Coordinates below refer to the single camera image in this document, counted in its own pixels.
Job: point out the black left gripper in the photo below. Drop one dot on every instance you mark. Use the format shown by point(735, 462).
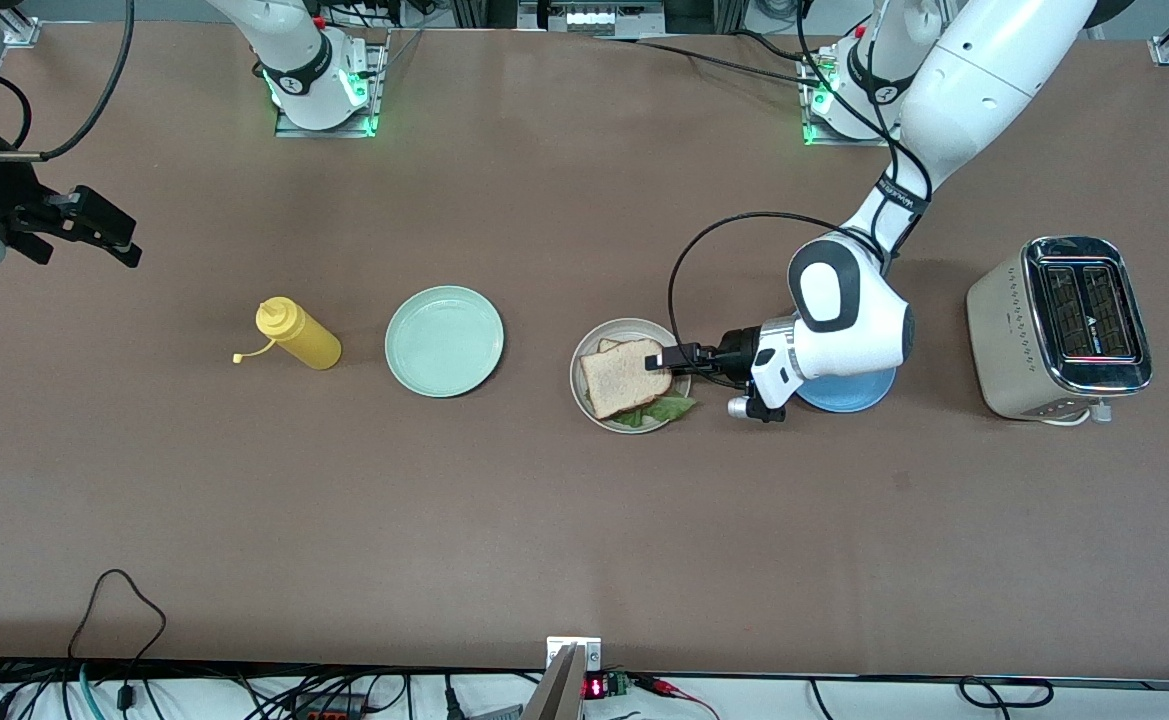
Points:
point(737, 353)

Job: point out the green lettuce leaf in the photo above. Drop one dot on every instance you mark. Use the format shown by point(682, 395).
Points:
point(674, 407)

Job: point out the brown bread slice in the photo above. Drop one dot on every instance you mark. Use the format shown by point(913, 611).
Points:
point(609, 345)
point(619, 380)

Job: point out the yellow squeeze bottle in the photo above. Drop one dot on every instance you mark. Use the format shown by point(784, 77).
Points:
point(304, 340)

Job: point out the beige plate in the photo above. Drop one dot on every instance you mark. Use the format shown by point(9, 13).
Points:
point(644, 328)

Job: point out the blue plate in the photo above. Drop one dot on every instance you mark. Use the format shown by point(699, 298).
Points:
point(844, 398)

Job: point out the light green plate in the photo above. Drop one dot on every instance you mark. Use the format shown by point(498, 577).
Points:
point(444, 342)

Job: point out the beige chrome toaster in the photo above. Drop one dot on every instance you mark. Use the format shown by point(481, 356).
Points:
point(1004, 330)

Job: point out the red clip lead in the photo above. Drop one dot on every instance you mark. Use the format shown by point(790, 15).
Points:
point(674, 690)

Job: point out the red display circuit board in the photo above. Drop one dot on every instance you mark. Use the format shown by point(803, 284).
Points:
point(596, 687)

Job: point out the black device with lights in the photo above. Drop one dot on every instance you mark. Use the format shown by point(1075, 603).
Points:
point(594, 18)

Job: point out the black orange power adapter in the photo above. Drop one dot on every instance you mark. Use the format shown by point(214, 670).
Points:
point(329, 712)

